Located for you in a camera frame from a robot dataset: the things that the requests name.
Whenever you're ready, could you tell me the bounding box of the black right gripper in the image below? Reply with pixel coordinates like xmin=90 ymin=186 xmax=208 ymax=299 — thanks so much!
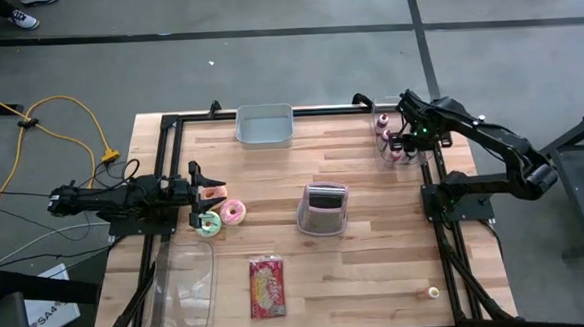
xmin=388 ymin=117 xmax=454 ymax=154

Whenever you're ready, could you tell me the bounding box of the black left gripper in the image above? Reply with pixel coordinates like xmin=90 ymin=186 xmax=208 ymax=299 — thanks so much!
xmin=160 ymin=159 xmax=229 ymax=229

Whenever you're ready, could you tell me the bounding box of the orange frosted donut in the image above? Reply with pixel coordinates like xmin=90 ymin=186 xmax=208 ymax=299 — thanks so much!
xmin=200 ymin=184 xmax=229 ymax=202

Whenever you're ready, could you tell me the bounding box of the pink frosted donut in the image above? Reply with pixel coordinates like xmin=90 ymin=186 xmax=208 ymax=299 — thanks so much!
xmin=218 ymin=198 xmax=249 ymax=227

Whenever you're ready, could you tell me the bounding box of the red snack packet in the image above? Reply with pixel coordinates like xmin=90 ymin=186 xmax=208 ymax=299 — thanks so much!
xmin=247 ymin=253 xmax=288 ymax=321

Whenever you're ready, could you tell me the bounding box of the yellow food colouring bottle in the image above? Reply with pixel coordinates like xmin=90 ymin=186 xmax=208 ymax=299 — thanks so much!
xmin=417 ymin=285 xmax=441 ymax=301

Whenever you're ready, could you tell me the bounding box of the clear plastic bin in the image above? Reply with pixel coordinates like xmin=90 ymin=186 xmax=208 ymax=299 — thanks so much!
xmin=136 ymin=237 xmax=219 ymax=327
xmin=370 ymin=93 xmax=437 ymax=173

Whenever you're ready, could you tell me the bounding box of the green frosted donut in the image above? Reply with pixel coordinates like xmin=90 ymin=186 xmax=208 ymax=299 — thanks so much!
xmin=193 ymin=210 xmax=224 ymax=239

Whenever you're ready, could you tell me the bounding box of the grey plastic bin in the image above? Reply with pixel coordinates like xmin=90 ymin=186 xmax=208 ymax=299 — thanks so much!
xmin=233 ymin=101 xmax=296 ymax=151

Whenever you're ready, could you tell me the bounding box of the pink steel box grater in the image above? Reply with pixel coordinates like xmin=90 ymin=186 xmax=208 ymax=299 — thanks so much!
xmin=294 ymin=179 xmax=352 ymax=238

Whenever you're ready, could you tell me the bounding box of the white cardboard box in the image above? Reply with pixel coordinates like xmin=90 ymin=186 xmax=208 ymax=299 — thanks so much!
xmin=22 ymin=262 xmax=82 ymax=327

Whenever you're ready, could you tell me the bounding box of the yellow extension cord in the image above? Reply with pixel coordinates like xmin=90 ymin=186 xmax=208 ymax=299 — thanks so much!
xmin=0 ymin=77 xmax=124 ymax=213

